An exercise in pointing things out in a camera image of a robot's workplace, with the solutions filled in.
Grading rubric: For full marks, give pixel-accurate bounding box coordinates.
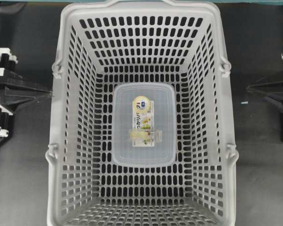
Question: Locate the clear plastic container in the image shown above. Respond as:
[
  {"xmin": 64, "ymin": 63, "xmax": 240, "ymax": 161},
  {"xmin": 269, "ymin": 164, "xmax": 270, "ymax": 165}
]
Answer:
[{"xmin": 112, "ymin": 82, "xmax": 176, "ymax": 168}]

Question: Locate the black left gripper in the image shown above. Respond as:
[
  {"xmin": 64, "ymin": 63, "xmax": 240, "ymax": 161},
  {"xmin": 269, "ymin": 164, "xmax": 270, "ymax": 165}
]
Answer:
[{"xmin": 0, "ymin": 48, "xmax": 52, "ymax": 145}]

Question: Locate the grey plastic shopping basket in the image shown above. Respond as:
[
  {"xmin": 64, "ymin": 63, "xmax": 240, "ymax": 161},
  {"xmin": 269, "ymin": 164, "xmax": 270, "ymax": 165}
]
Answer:
[{"xmin": 46, "ymin": 0, "xmax": 239, "ymax": 226}]

